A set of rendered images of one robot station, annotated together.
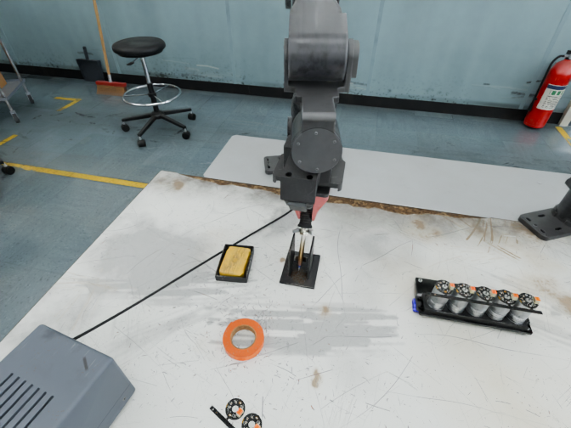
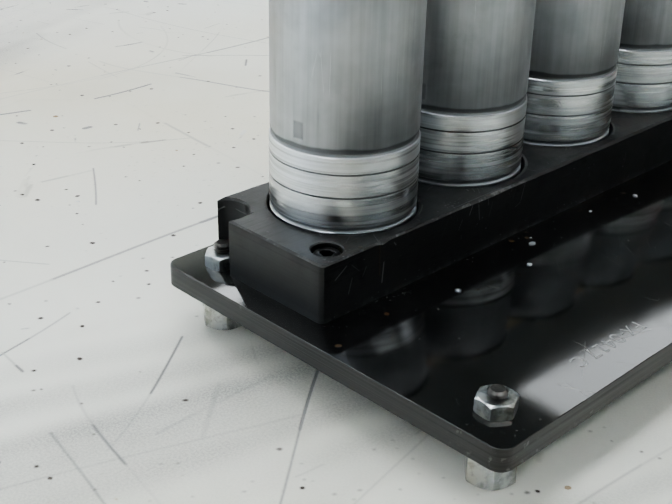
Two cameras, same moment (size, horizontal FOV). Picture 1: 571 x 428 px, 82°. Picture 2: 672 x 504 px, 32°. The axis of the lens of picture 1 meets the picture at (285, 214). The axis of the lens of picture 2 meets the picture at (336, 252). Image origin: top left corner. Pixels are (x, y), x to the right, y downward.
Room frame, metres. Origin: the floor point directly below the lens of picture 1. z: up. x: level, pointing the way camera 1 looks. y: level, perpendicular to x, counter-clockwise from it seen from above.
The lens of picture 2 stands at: (0.36, -0.49, 0.85)
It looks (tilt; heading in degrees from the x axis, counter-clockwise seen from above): 27 degrees down; 123
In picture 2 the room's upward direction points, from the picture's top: 1 degrees clockwise
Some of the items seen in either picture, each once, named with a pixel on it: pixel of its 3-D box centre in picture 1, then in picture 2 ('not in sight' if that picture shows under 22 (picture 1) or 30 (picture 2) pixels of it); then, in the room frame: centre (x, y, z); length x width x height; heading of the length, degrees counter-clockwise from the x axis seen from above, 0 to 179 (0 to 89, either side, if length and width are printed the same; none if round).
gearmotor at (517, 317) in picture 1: (520, 310); (345, 106); (0.27, -0.34, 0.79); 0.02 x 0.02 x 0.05
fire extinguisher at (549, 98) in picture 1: (551, 89); not in sight; (2.44, -1.97, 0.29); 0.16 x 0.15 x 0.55; 77
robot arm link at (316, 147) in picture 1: (319, 103); not in sight; (0.38, -0.04, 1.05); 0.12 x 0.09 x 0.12; 178
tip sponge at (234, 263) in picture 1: (235, 262); not in sight; (0.38, 0.09, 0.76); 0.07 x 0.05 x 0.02; 174
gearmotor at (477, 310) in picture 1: (478, 303); (554, 40); (0.28, -0.29, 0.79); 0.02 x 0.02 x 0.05
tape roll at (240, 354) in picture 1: (243, 338); not in sight; (0.24, 0.06, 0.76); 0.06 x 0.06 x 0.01
